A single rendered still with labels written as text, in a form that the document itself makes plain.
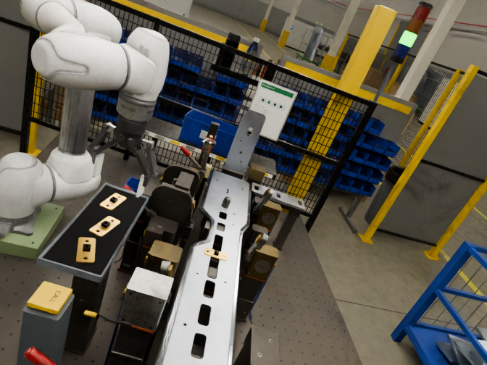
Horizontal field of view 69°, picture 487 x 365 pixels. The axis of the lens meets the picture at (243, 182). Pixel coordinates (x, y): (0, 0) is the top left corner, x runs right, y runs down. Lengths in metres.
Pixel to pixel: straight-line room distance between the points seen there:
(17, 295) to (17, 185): 0.37
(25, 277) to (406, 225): 3.76
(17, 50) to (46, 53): 2.64
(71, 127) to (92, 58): 0.74
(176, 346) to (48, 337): 0.30
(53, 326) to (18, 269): 0.73
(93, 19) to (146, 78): 0.57
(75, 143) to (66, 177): 0.14
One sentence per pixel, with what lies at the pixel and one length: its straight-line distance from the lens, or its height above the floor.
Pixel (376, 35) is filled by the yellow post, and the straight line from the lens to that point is 2.14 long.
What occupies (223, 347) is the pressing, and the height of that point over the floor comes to 1.00.
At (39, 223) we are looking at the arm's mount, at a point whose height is 0.75.
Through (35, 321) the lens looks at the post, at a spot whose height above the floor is 1.12.
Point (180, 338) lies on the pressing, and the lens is 1.00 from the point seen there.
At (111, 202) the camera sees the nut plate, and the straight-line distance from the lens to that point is 1.09.
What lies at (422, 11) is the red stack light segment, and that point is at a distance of 2.15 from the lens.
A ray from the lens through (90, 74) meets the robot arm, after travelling 0.81.
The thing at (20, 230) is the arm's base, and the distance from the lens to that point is 1.58.
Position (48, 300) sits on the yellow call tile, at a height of 1.16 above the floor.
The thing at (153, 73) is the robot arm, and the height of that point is 1.56.
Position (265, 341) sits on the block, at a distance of 1.05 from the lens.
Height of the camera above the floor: 1.77
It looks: 25 degrees down
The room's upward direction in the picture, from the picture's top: 22 degrees clockwise
